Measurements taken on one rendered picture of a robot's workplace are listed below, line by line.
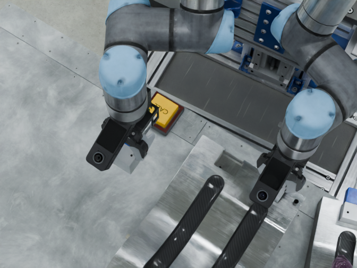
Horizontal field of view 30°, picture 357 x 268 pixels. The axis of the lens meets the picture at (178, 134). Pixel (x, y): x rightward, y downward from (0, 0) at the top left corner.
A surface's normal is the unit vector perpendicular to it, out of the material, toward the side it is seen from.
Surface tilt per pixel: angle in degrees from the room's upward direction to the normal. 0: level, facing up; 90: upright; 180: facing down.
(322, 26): 76
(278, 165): 31
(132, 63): 1
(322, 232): 0
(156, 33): 43
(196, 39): 54
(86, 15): 0
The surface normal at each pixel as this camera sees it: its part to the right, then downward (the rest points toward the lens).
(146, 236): 0.27, -0.70
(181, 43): -0.03, 0.72
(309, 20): -0.69, 0.43
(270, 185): -0.27, 0.08
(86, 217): 0.01, -0.38
